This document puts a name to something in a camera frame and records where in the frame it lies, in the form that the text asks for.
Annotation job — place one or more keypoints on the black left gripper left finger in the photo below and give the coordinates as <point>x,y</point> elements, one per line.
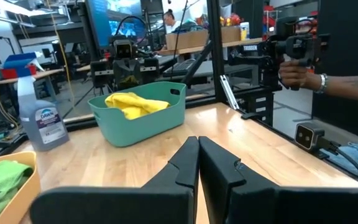
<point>166,205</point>

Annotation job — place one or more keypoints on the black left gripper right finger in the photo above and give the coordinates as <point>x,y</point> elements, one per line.
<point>259,208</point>

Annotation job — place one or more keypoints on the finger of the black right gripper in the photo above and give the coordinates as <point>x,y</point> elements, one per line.
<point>135,74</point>
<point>121,76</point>

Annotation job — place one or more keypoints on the yellow microfiber towel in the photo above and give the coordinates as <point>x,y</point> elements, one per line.
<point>141,110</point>
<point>120,101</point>

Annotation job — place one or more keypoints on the person's forearm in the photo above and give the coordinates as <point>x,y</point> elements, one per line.
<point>353,85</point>

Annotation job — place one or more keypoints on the black keyboard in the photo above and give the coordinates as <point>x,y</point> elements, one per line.
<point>179,68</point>

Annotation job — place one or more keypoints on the teal plastic basket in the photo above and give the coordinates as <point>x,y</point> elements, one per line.
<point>141,127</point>

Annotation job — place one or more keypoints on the large display monitor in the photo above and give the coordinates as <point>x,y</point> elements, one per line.
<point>113,18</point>

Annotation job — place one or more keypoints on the cardboard box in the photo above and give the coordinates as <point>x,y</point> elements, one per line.
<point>186,39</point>
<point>230,34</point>

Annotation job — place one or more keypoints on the person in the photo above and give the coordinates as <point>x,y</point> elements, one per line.
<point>171,21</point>

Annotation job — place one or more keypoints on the wooden side table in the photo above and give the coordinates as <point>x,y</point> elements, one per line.
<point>26,76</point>

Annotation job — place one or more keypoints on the spray bottle with blue trigger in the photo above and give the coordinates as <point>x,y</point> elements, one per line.
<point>42,124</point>

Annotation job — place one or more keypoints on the red storage bin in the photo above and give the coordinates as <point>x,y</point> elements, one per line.
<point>11,73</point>

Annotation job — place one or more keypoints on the long wooden workbench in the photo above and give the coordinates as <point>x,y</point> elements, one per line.
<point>244,42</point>

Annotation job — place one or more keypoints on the orange plastic basket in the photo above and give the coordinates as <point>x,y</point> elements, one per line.
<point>26,193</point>

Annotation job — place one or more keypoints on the person's hand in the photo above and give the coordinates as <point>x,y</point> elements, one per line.
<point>294,74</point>

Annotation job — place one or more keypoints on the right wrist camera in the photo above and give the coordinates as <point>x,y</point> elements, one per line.
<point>123,49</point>

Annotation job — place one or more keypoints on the table-level camera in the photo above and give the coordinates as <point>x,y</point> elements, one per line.
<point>306,137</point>

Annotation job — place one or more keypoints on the silver metal bracket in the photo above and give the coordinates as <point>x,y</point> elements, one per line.
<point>228,91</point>

